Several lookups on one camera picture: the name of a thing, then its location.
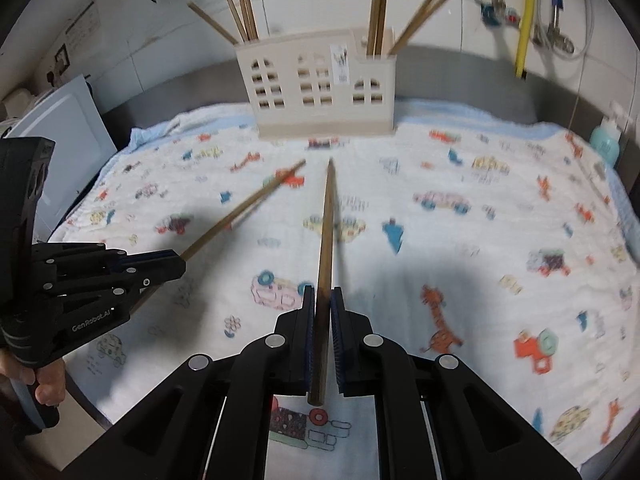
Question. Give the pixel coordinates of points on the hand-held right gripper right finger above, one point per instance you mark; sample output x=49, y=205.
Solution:
x=338, y=345

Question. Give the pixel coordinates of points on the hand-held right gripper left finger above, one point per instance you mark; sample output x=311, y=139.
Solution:
x=310, y=345

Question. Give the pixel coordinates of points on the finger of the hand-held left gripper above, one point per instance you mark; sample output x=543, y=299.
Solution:
x=165, y=271
x=145, y=256

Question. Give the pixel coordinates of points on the cream house-shaped chopstick holder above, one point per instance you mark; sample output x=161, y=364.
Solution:
x=320, y=90

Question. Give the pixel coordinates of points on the person's left hand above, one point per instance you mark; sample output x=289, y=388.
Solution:
x=47, y=385

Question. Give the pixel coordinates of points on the white plastic tray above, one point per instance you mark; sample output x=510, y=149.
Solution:
x=65, y=150

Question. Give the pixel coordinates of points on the beige container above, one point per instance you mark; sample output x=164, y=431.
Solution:
x=20, y=102

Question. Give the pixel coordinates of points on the white cartoon printed blanket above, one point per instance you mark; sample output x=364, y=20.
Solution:
x=475, y=240

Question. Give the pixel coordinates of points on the teal pump soap bottle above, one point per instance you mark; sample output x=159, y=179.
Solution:
x=606, y=142

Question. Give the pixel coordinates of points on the wall power socket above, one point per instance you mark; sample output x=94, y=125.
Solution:
x=60, y=56

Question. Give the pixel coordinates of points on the white wall label sheet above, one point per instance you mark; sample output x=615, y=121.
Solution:
x=81, y=26

